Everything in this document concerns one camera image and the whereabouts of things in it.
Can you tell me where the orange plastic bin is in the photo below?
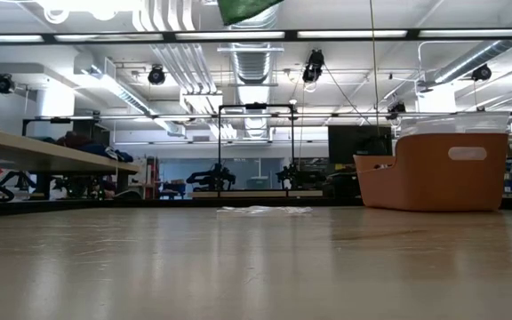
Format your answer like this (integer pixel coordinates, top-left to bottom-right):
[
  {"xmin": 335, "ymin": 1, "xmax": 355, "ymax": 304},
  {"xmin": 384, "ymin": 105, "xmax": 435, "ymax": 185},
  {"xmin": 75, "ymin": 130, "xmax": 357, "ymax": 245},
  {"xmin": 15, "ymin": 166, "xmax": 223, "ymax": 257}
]
[{"xmin": 352, "ymin": 132, "xmax": 509, "ymax": 212}]

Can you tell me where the tall black rig frame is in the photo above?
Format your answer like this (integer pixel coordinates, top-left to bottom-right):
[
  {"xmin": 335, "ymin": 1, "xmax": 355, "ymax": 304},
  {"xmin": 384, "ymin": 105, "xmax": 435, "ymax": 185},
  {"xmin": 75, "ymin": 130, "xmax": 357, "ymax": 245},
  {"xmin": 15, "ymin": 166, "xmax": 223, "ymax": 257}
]
[{"xmin": 217, "ymin": 103, "xmax": 296, "ymax": 196}]

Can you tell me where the pile of clothes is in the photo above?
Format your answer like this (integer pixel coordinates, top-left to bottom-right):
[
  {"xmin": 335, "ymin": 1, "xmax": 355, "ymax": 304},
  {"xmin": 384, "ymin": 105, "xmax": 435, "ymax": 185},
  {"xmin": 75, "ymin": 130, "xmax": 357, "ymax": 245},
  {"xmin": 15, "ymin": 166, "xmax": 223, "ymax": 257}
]
[{"xmin": 55, "ymin": 131, "xmax": 135, "ymax": 164}]

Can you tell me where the black monitor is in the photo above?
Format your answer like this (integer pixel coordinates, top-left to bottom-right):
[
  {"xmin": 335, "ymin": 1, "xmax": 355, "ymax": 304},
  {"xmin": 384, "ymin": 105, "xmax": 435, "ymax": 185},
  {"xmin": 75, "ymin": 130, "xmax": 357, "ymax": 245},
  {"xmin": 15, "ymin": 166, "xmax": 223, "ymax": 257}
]
[{"xmin": 327, "ymin": 125, "xmax": 393, "ymax": 166}]

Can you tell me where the black lab robot rig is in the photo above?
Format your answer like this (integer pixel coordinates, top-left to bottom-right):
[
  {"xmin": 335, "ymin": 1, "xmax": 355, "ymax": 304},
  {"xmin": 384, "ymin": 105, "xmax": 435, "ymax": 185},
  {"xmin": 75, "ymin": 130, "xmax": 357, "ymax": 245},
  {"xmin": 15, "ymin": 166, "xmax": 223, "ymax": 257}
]
[{"xmin": 276, "ymin": 163, "xmax": 328, "ymax": 191}]

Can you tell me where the green elastic bandage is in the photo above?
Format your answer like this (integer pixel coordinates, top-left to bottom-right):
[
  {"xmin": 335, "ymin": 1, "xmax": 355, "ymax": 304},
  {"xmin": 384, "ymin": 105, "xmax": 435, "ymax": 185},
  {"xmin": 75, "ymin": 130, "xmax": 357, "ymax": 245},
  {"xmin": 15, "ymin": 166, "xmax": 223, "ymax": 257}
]
[{"xmin": 217, "ymin": 0, "xmax": 284, "ymax": 27}]

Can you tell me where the thin hanging cord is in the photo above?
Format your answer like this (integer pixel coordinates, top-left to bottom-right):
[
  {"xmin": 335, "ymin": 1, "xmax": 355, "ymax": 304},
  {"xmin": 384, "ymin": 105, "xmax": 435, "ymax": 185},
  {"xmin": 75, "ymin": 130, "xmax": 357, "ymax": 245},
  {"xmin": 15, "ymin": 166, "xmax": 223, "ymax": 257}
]
[{"xmin": 368, "ymin": 0, "xmax": 380, "ymax": 139}]

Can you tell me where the ribbed round ceiling duct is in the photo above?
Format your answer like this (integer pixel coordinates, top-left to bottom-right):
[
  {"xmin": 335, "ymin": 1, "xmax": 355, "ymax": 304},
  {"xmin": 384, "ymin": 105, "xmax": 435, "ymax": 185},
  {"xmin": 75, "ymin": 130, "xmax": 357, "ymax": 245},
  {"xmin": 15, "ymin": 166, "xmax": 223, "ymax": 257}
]
[{"xmin": 228, "ymin": 42, "xmax": 284, "ymax": 85}]

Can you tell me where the wooden side table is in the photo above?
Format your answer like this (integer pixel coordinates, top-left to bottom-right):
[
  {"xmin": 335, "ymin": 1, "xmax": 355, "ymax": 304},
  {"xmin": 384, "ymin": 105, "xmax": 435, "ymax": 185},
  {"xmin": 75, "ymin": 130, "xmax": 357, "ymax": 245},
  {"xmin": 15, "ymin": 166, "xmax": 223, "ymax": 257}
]
[{"xmin": 0, "ymin": 124, "xmax": 140, "ymax": 177}]

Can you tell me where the ceiling light strip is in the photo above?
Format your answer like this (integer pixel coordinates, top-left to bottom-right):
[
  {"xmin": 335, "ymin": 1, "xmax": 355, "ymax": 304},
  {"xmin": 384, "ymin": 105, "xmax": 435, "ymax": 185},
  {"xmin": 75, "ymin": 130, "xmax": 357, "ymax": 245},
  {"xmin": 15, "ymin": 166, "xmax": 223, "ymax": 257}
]
[
  {"xmin": 418, "ymin": 28, "xmax": 512, "ymax": 38},
  {"xmin": 0, "ymin": 34, "xmax": 44, "ymax": 44},
  {"xmin": 54, "ymin": 33, "xmax": 164, "ymax": 43},
  {"xmin": 298, "ymin": 28, "xmax": 408, "ymax": 39},
  {"xmin": 175, "ymin": 30, "xmax": 286, "ymax": 41}
]

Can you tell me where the silver ceiling duct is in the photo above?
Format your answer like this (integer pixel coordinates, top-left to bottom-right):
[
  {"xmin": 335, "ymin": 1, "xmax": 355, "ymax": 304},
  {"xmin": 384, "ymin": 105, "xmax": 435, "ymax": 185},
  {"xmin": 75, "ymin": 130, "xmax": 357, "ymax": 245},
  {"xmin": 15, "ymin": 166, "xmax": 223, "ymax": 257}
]
[{"xmin": 433, "ymin": 12, "xmax": 512, "ymax": 85}]

